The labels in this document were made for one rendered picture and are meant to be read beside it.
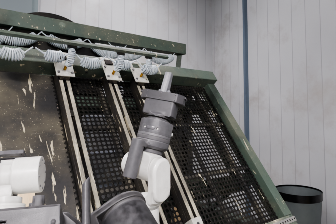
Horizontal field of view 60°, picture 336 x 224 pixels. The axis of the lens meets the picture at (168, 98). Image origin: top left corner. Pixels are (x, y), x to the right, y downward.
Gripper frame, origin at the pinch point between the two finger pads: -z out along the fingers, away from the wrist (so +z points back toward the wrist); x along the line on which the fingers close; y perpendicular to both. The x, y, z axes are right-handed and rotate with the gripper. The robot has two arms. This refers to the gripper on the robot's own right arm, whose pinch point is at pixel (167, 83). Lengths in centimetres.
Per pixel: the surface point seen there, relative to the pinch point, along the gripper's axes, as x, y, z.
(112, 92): 58, 79, -12
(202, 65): 78, 415, -162
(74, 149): 52, 49, 24
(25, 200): 56, 32, 48
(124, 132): 41, 73, 10
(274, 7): -27, 323, -229
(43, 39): 82, 40, -24
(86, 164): 45, 50, 30
